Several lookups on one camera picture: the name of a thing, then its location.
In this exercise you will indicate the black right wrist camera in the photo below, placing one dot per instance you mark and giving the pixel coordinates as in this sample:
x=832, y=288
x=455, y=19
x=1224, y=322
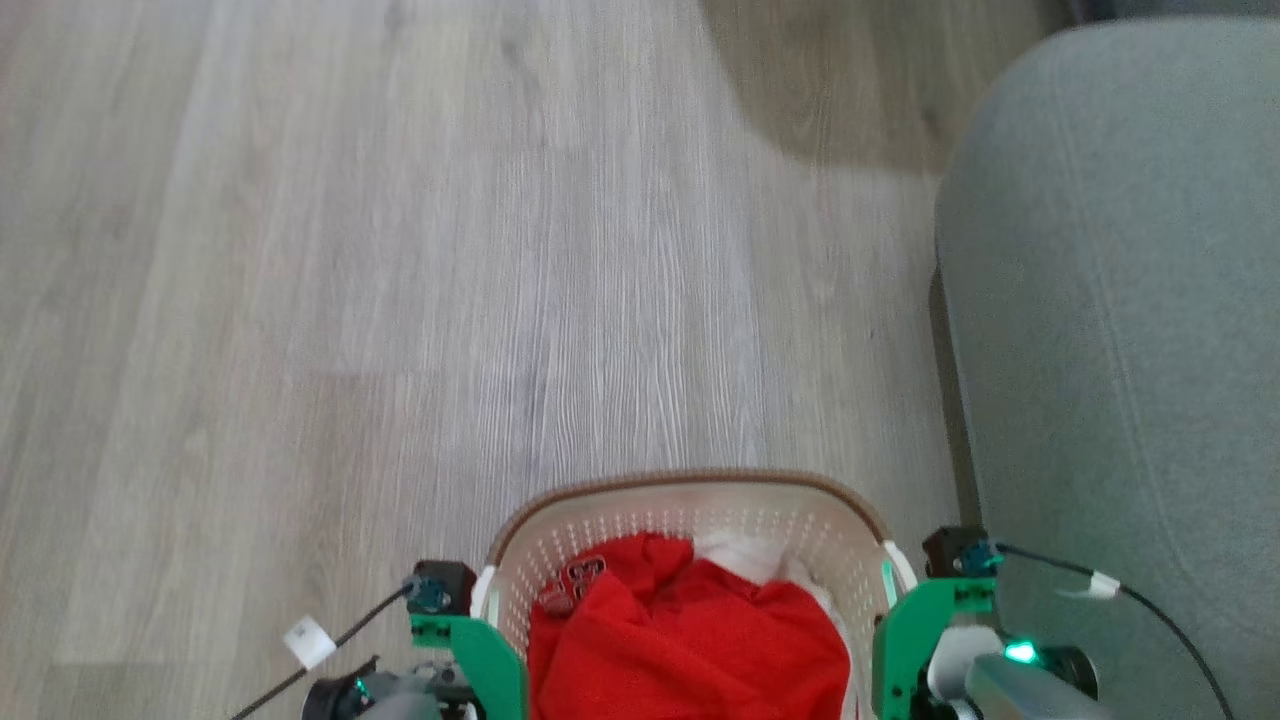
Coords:
x=955, y=552

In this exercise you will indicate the beige laundry basket brown rim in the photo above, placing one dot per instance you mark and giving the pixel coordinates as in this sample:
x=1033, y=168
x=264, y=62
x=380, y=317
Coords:
x=640, y=510

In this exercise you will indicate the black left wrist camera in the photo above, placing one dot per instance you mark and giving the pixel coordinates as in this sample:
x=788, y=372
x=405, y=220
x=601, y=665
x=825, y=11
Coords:
x=445, y=585

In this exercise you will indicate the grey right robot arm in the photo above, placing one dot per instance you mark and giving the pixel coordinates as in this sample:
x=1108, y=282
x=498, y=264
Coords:
x=1010, y=690

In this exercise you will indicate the red garment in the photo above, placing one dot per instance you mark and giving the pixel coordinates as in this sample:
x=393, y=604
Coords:
x=690, y=650

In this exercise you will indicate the grey-green fabric sofa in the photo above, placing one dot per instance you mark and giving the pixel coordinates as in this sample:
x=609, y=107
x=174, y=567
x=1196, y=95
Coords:
x=1120, y=330

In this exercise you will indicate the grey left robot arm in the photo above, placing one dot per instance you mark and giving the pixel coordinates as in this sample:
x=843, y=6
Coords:
x=400, y=698

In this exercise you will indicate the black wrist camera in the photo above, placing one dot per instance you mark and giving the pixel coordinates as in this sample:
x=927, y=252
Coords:
x=445, y=585
x=955, y=552

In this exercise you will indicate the white garment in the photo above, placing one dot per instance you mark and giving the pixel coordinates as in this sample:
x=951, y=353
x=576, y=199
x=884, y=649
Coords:
x=745, y=555

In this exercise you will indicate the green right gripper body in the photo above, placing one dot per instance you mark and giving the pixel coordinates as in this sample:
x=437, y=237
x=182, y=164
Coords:
x=900, y=635

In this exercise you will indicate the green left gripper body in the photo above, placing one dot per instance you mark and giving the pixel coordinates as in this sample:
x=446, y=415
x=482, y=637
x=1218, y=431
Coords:
x=492, y=660

